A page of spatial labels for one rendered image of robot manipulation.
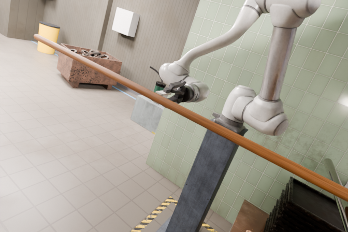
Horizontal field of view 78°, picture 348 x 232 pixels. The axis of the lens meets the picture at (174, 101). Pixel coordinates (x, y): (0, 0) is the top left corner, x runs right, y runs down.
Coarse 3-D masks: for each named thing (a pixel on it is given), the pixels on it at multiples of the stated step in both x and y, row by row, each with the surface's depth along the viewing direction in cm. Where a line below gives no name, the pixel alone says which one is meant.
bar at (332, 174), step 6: (324, 162) 84; (330, 162) 81; (330, 168) 76; (330, 174) 72; (336, 174) 72; (336, 180) 67; (336, 198) 59; (342, 204) 55; (342, 210) 52; (342, 216) 51; (342, 222) 50
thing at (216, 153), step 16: (208, 144) 141; (224, 144) 136; (208, 160) 142; (224, 160) 136; (192, 176) 149; (208, 176) 143; (224, 176) 156; (192, 192) 150; (208, 192) 144; (160, 208) 191; (176, 208) 158; (192, 208) 152; (208, 208) 159; (144, 224) 170; (176, 224) 160; (192, 224) 153
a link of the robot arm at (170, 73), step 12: (240, 12) 105; (252, 12) 102; (240, 24) 104; (252, 24) 107; (228, 36) 106; (240, 36) 106; (204, 48) 109; (216, 48) 109; (180, 60) 113; (192, 60) 113; (168, 72) 111; (180, 72) 109; (168, 84) 114
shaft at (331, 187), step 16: (64, 48) 101; (96, 64) 91; (128, 80) 84; (160, 96) 77; (176, 112) 75; (192, 112) 72; (208, 128) 69; (224, 128) 67; (240, 144) 64; (256, 144) 63; (272, 160) 60; (288, 160) 59; (304, 176) 57; (320, 176) 56; (336, 192) 54
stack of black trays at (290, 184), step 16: (288, 192) 106; (304, 192) 112; (320, 192) 115; (288, 208) 99; (304, 208) 98; (320, 208) 102; (336, 208) 107; (272, 224) 104; (288, 224) 100; (304, 224) 96; (320, 224) 93; (336, 224) 94
